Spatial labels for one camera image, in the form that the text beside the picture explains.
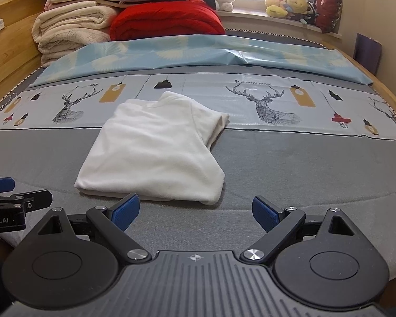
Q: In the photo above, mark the cream fleece blanket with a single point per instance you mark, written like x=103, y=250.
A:
x=69, y=29

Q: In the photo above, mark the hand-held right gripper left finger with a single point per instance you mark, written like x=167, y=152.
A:
x=125, y=212

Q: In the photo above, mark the light blue patterned sheet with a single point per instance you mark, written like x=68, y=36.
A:
x=184, y=52

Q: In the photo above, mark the purple board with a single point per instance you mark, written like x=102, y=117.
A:
x=368, y=54

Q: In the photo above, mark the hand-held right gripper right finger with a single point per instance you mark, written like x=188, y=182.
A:
x=266, y=214

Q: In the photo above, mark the white shirt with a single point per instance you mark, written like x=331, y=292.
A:
x=151, y=152

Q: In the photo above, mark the deer printed mat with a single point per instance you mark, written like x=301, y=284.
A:
x=201, y=86

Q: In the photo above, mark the dark red cushion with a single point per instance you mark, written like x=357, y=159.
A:
x=328, y=11

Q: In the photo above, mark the round yellow faced doll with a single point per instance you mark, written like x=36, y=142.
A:
x=297, y=6

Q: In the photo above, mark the red quilt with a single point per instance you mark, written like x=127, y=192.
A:
x=165, y=19

